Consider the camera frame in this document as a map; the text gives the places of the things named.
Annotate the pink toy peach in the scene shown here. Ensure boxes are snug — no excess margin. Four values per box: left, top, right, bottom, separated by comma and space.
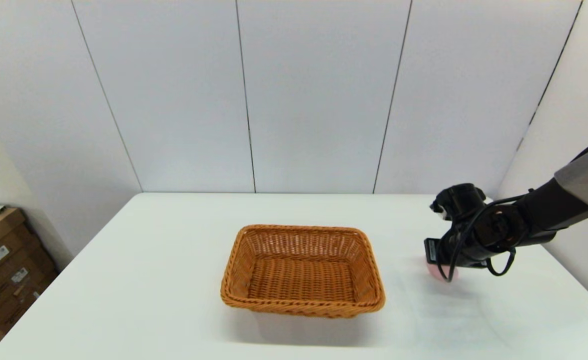
426, 262, 459, 284

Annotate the orange wicker basket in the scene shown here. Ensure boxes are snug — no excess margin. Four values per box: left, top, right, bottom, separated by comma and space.
220, 224, 386, 319

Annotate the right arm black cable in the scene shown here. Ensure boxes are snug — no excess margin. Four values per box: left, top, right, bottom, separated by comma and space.
436, 195, 530, 284

